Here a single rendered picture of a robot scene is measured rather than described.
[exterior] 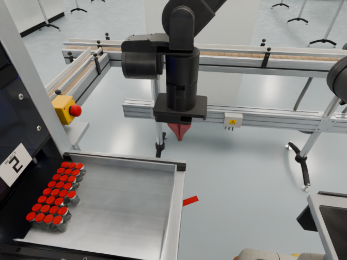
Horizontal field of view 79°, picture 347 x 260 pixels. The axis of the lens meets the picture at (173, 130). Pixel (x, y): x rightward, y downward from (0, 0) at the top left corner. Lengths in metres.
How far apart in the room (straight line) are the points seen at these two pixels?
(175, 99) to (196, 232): 1.24
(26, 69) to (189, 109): 0.42
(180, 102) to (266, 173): 1.59
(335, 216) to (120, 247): 0.45
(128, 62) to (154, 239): 0.41
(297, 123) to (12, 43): 1.56
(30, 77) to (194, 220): 1.28
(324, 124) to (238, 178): 0.70
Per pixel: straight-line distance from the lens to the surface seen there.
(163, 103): 0.42
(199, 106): 0.41
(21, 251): 0.64
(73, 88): 1.03
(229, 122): 1.48
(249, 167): 1.90
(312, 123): 1.70
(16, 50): 0.62
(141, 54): 0.36
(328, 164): 2.24
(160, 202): 0.61
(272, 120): 1.59
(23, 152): 0.64
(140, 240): 0.57
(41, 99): 0.67
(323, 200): 0.52
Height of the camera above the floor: 1.41
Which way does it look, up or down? 42 degrees down
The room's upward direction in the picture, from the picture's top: straight up
